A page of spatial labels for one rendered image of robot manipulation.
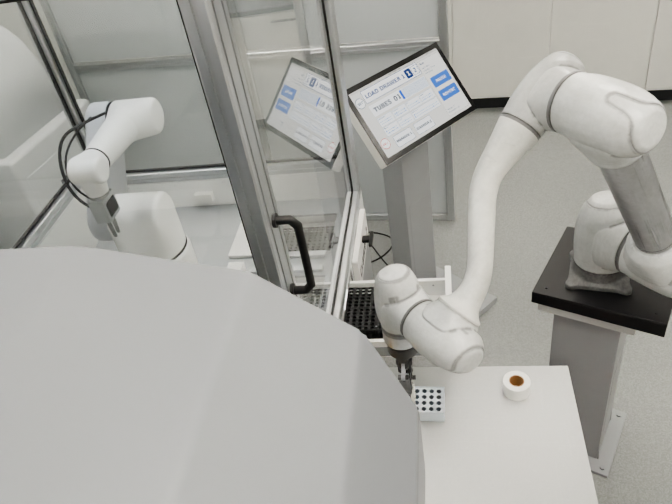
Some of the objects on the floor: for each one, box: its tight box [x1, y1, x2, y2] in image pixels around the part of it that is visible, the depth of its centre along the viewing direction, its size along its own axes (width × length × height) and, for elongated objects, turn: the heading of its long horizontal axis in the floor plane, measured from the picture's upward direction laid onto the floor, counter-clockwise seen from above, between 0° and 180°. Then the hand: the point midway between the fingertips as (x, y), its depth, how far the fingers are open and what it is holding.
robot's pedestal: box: [537, 304, 636, 478], centre depth 217 cm, size 30×30×76 cm
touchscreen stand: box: [383, 141, 497, 317], centre depth 274 cm, size 50×45×102 cm
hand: (408, 392), depth 162 cm, fingers closed, pressing on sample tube
